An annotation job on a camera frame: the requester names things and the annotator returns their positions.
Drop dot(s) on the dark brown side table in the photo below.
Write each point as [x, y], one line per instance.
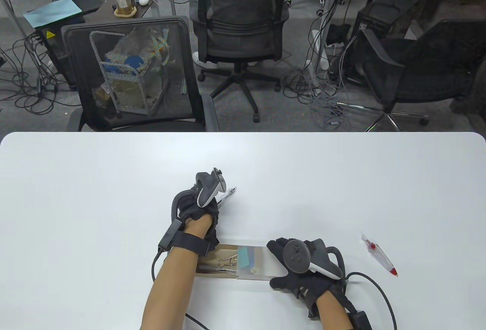
[102, 14]

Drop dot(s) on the glass cup with drink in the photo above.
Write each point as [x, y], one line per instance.
[123, 3]

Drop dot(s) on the black square mesh chair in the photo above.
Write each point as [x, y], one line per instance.
[182, 60]

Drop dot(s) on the brown cardboard drawer box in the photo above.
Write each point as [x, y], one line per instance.
[265, 265]

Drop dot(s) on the person's left hand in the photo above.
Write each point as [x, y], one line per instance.
[193, 212]

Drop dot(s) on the black computer tower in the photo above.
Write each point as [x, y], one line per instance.
[379, 22]

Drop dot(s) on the clear grey pen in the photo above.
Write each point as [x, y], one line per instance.
[212, 268]

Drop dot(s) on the grey pen with clip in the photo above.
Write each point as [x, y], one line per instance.
[229, 193]

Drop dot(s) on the black swivel office chair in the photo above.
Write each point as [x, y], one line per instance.
[243, 14]

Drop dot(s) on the black cabinet with yellow label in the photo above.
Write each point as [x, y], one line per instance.
[57, 52]

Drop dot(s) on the person's right hand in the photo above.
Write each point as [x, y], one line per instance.
[303, 288]

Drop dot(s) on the clear red-tipped pen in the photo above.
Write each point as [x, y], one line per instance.
[379, 256]

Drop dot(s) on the teal binder clip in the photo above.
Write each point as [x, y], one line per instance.
[243, 257]

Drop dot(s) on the person's right forearm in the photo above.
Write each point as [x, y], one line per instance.
[334, 311]

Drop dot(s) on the person's left forearm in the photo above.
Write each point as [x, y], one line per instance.
[171, 288]

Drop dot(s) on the grey hand tracker controller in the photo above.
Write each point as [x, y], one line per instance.
[207, 191]
[296, 258]

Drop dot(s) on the teal folder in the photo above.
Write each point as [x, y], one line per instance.
[53, 13]

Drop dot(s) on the black chrome-base office chair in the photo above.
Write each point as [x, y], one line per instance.
[417, 71]

